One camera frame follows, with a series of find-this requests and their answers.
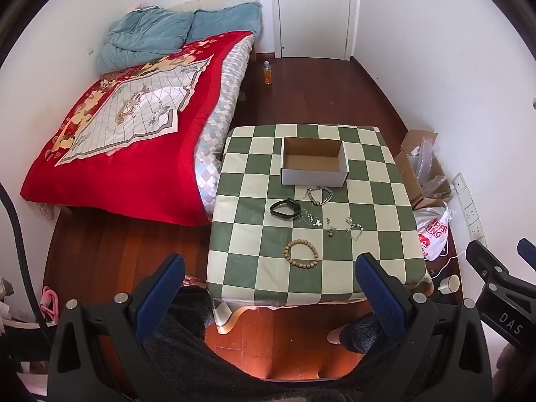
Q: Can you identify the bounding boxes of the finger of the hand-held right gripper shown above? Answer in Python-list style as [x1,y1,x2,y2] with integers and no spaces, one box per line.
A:
[517,238,536,271]
[466,240,521,290]

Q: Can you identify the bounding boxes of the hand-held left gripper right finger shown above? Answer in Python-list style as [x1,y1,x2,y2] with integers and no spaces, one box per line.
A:
[355,252,492,402]

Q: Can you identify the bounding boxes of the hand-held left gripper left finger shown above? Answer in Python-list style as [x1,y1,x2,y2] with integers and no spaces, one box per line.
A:
[47,253,187,402]

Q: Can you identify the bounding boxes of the thin silver chain bracelet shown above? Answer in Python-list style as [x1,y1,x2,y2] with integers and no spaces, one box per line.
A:
[344,216,364,242]

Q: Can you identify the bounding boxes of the wooden bead bracelet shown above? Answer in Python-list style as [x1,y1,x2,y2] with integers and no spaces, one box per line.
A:
[285,239,319,265]

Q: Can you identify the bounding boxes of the thin silver necklace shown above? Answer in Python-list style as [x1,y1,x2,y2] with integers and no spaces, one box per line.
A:
[298,204,324,229]

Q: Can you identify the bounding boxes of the black wristband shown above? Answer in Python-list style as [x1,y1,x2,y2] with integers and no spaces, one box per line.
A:
[269,198,300,219]

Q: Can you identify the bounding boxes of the person's right forearm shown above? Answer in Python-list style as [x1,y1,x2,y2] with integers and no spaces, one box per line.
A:
[496,343,536,402]

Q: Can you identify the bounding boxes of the white power strip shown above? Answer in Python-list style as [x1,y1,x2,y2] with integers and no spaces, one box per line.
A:
[452,173,487,249]

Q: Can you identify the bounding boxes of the person's left leg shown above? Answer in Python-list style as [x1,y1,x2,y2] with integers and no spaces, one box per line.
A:
[142,275,273,402]

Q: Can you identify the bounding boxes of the white red-print plastic bag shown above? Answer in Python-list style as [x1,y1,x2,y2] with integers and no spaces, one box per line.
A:
[414,201,455,260]

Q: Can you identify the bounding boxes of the clear plastic packaging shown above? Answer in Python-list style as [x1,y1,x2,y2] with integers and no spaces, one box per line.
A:
[408,136,453,202]

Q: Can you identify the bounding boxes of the pink slippers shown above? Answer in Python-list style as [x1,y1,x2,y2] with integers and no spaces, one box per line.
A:
[41,287,60,324]

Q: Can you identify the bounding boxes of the green checkered tablecloth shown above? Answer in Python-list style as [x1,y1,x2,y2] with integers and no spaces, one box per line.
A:
[206,124,433,336]

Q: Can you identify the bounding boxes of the bed with red blanket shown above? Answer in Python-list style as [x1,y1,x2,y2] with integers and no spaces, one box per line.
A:
[21,31,254,227]

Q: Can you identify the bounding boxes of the brown cardboard box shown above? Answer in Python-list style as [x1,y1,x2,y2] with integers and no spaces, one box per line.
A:
[394,130,453,210]

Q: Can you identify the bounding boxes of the patterned bed mattress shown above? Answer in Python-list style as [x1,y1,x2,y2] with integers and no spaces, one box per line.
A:
[194,33,257,215]

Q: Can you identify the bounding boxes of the blue quilt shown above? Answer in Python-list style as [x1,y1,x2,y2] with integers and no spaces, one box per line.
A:
[97,6,196,72]

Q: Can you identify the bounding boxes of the blue pillow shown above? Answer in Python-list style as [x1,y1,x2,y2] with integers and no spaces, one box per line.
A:
[190,2,262,45]

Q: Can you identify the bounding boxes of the white door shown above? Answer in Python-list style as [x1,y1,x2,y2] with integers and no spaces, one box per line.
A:
[273,0,356,60]

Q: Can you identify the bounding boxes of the cream headboard pad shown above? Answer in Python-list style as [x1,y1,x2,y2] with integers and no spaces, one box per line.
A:
[167,0,260,14]

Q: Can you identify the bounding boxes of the black cable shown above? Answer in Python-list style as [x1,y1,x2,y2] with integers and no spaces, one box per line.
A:
[0,183,48,329]

